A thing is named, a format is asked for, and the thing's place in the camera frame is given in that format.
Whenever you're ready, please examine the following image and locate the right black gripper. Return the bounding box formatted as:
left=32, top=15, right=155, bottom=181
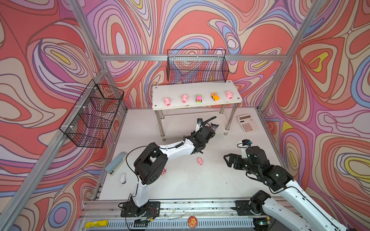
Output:
left=224, top=153, right=261, bottom=177

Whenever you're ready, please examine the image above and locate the pink pig toy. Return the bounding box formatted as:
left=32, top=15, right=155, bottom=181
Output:
left=164, top=98, right=171, bottom=106
left=197, top=157, right=203, bottom=166
left=182, top=94, right=188, bottom=103
left=226, top=91, right=233, bottom=99

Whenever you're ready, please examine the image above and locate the pink green toy car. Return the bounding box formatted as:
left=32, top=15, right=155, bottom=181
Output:
left=196, top=94, right=202, bottom=104

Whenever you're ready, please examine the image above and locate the orange toy car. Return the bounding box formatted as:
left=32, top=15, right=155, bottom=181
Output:
left=211, top=92, right=220, bottom=101

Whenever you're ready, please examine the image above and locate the pink pig toy front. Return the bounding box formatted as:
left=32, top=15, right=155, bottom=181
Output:
left=164, top=98, right=171, bottom=106

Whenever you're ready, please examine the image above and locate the dark purple figure toy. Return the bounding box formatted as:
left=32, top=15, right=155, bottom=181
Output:
left=211, top=123, right=219, bottom=131

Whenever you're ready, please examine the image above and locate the red pink bear toy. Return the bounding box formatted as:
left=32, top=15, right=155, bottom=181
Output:
left=161, top=168, right=167, bottom=176

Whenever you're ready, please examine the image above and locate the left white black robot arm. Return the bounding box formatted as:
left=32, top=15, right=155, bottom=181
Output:
left=119, top=116, right=217, bottom=218

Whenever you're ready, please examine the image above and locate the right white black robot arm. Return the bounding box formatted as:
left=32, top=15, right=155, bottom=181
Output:
left=224, top=140, right=349, bottom=231

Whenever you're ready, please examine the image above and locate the white shelf table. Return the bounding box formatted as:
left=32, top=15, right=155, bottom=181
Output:
left=152, top=80, right=242, bottom=141

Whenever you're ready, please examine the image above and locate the pink white calculator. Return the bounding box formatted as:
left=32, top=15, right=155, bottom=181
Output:
left=238, top=114, right=259, bottom=133

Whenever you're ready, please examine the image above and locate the red round sticker badge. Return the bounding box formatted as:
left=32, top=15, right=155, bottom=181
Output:
left=188, top=216, right=198, bottom=229

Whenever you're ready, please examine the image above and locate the grey stapler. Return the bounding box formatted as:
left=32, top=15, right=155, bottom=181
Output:
left=105, top=152, right=128, bottom=175

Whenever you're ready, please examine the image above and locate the back black wire basket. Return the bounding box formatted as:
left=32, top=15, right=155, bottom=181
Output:
left=166, top=48, right=229, bottom=84

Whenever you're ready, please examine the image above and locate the black wire basket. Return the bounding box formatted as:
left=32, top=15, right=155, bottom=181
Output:
left=59, top=80, right=124, bottom=148
left=166, top=48, right=229, bottom=84

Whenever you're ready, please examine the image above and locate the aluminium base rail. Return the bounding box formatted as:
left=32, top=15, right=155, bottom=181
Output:
left=73, top=196, right=321, bottom=231

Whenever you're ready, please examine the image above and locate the left black wire basket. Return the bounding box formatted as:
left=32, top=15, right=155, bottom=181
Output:
left=59, top=80, right=124, bottom=148

